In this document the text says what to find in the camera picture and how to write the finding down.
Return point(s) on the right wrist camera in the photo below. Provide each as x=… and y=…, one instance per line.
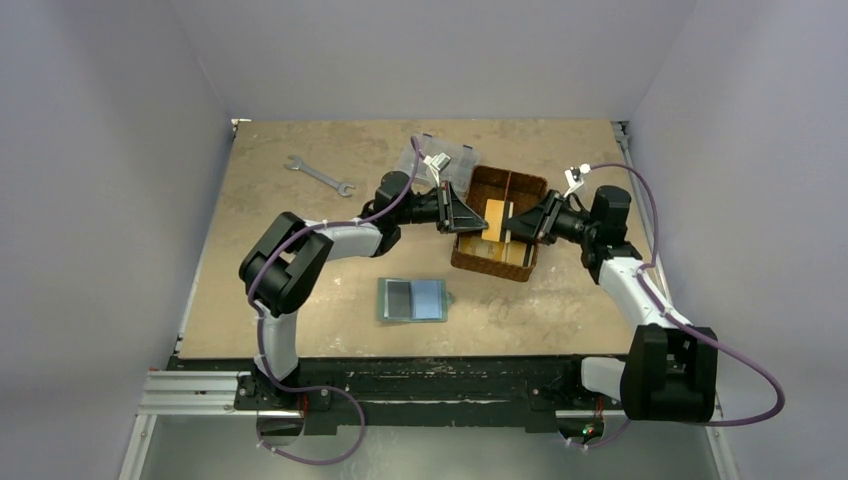
x=576, y=178

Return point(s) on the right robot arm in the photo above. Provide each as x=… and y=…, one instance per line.
x=670, y=371

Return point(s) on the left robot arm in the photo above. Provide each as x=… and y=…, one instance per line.
x=281, y=270

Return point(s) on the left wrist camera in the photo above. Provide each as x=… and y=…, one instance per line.
x=437, y=167

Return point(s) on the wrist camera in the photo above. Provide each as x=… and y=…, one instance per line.
x=576, y=178
x=437, y=167

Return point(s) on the gold credit card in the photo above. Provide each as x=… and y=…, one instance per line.
x=497, y=213

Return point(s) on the clear plastic organizer box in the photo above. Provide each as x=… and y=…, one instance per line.
x=462, y=160

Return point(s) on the aluminium frame rail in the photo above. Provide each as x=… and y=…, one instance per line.
x=192, y=393

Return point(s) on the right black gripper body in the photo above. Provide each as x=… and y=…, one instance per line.
x=545, y=217

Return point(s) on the brown woven basket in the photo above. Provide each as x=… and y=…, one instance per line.
x=524, y=191

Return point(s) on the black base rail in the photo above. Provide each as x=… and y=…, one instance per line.
x=538, y=393

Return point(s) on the silver open-end wrench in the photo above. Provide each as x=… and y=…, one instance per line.
x=296, y=163

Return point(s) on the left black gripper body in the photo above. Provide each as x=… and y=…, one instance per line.
x=445, y=222

